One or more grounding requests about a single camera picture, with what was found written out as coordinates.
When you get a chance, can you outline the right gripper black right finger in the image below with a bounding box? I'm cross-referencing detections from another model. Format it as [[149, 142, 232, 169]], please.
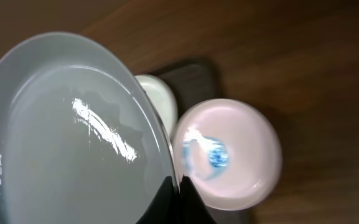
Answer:
[[179, 175, 216, 224]]

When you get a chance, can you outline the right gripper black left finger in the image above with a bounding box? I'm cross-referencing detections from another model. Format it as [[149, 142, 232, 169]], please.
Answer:
[[136, 176, 177, 224]]

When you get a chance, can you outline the white plate blue stain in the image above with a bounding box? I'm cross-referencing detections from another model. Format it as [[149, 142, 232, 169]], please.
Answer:
[[172, 98, 282, 211], [135, 75, 178, 136], [0, 32, 178, 223]]

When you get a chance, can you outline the white plate blue stain front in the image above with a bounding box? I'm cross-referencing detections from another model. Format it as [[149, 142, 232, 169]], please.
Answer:
[[0, 32, 178, 223]]

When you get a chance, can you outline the dark brown serving tray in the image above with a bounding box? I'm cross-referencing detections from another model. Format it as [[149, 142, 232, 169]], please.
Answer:
[[147, 58, 256, 224]]

